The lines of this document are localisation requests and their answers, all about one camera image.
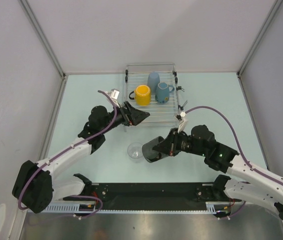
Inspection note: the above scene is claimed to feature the blue ribbed flower mug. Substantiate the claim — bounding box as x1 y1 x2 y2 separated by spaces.
155 82 175 104

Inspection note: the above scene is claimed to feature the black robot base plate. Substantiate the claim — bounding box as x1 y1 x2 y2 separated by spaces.
63 182 240 210

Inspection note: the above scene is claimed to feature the yellow ceramic mug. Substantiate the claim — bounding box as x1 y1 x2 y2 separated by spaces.
128 84 151 106

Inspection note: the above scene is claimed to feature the grey ceramic mug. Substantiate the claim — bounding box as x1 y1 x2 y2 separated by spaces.
142 136 168 163

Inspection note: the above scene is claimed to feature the metal wire dish rack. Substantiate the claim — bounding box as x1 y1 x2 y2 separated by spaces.
123 63 180 128

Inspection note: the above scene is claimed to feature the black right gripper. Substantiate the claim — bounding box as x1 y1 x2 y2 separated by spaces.
153 127 207 157

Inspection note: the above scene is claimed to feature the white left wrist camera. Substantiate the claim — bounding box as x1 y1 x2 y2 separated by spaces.
105 88 120 107

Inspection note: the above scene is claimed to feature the aluminium frame post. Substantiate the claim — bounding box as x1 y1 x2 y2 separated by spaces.
18 0 66 79
237 0 283 78

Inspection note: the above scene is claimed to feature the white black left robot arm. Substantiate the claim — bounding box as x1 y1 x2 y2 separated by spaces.
12 101 150 214

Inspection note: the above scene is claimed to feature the aluminium frame post right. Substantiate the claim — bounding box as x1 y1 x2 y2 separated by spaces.
237 0 283 78

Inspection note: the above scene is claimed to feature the grey slotted cable duct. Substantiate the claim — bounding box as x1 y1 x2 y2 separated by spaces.
43 202 231 216

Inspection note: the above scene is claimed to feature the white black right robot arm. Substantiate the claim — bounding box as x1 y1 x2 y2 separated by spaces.
147 125 283 221

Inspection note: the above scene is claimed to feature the light blue plain cup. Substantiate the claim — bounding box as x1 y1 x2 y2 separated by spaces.
147 71 160 93

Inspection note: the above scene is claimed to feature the aluminium frame post left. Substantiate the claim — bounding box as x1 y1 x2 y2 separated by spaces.
18 0 66 79

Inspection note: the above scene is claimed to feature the clear octagonal glass cup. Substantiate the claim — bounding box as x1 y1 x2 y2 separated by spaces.
127 142 144 163

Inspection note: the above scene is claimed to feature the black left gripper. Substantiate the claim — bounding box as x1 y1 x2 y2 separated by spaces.
100 101 149 135

